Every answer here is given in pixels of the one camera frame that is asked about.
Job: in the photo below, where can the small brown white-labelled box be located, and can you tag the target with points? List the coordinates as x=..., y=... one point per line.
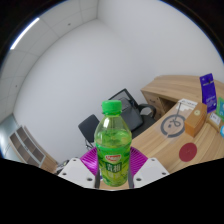
x=215, y=122

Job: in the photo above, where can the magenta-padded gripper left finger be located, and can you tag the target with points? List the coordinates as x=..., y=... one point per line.
x=76, y=171

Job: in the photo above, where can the flat round red coaster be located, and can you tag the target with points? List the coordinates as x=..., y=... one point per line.
x=189, y=152

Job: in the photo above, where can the teal packet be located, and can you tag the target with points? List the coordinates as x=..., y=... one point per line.
x=220, y=110

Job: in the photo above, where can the brown cardboard box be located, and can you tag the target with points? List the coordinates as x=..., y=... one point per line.
x=196, y=120

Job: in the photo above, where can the wooden side desk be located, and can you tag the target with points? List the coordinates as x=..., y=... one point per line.
x=173, y=88

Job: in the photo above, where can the green drink bottle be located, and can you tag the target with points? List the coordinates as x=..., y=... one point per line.
x=113, y=146

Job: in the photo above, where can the black mesh office chair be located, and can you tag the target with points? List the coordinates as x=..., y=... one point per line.
x=131, y=115

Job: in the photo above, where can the wooden shelf cabinet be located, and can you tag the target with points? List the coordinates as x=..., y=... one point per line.
x=28, y=150

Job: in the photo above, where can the purple pouch bag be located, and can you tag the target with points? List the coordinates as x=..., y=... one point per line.
x=208, y=93

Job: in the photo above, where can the long ceiling light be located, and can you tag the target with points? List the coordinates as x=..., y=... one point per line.
x=25, y=33

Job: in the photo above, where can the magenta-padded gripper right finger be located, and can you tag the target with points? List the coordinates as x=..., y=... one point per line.
x=151, y=170

